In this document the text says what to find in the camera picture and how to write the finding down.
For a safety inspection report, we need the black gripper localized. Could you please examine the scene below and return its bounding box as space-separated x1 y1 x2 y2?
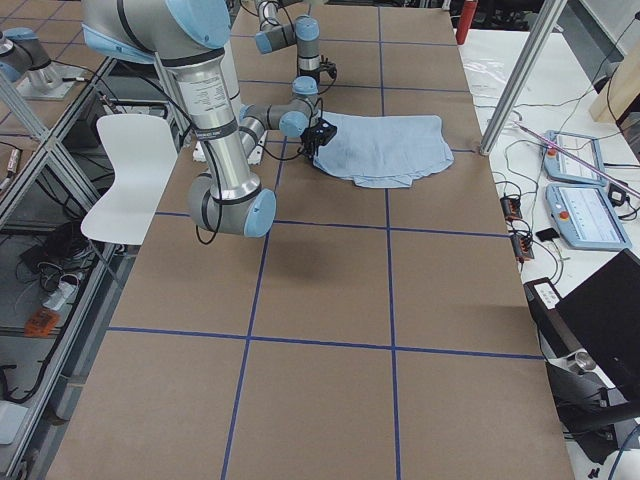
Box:
301 127 324 159

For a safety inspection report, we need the light blue button shirt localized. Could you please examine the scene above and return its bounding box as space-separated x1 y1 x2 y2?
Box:
313 113 454 189

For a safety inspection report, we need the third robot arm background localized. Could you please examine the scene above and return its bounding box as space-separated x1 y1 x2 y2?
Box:
1 27 85 100

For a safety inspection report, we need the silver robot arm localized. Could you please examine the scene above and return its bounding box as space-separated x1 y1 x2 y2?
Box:
254 1 321 82
82 1 337 237

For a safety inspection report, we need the white plastic chair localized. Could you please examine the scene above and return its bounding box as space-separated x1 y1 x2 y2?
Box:
81 114 178 245

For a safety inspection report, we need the red bottle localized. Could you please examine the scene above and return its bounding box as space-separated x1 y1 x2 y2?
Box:
456 0 478 45

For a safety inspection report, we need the black orange adapter upper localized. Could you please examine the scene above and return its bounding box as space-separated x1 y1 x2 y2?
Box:
500 196 523 221

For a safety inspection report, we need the black orange adapter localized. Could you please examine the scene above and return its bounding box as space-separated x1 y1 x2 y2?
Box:
510 232 535 264
500 196 523 221

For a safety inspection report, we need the black orange adapter lower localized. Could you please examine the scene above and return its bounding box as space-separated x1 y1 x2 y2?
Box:
510 232 535 264

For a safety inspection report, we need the upper blue teach pendant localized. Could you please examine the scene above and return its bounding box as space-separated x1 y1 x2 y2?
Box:
542 130 607 186

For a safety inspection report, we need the blue teach pendant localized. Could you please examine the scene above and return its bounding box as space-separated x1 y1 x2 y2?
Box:
545 183 632 251
542 130 607 186

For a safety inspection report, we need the purple rod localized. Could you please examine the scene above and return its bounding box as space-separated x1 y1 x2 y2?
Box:
513 119 640 197

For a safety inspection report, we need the lower blue teach pendant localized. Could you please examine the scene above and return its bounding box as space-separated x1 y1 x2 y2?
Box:
545 183 632 251

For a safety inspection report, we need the orange box under table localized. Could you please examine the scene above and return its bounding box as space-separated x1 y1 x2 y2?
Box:
24 308 59 338

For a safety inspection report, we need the black laptop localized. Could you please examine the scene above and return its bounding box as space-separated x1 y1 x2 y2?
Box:
524 249 639 400

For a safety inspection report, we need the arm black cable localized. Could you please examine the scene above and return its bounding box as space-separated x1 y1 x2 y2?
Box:
192 89 326 246

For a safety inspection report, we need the aluminium frame post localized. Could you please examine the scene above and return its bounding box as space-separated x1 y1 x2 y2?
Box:
479 0 567 156

